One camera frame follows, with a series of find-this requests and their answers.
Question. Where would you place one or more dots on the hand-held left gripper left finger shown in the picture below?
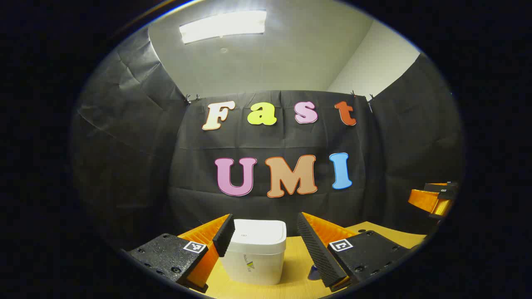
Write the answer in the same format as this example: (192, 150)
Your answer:
(224, 234)

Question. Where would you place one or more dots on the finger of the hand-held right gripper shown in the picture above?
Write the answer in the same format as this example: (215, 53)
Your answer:
(424, 200)
(440, 187)

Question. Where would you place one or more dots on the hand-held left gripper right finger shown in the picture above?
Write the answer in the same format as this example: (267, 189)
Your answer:
(318, 249)

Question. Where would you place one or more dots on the blue paper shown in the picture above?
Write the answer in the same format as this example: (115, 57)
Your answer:
(313, 275)

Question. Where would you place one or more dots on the white desktop garbage bin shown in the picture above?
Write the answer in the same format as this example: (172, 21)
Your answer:
(257, 249)

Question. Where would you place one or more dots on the wooden desktop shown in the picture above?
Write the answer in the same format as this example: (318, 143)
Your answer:
(297, 265)

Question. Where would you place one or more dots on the black backdrop cloth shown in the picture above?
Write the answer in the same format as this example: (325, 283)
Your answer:
(282, 141)

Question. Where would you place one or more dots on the ceiling light panel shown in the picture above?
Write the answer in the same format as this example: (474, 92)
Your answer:
(224, 25)

